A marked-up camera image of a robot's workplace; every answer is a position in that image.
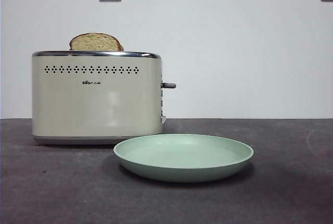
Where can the pale green round plate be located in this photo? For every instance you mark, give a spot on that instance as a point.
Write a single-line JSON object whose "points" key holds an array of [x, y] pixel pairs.
{"points": [[182, 161]]}

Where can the light bread slice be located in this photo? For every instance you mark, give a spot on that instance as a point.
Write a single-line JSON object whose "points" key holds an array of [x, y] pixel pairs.
{"points": [[95, 43]]}

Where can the grey toaster lever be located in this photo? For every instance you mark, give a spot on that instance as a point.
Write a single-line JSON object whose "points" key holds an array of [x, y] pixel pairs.
{"points": [[169, 85]]}

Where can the cream two-slot toaster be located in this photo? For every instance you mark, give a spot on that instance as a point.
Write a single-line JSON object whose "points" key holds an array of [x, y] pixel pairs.
{"points": [[91, 104]]}

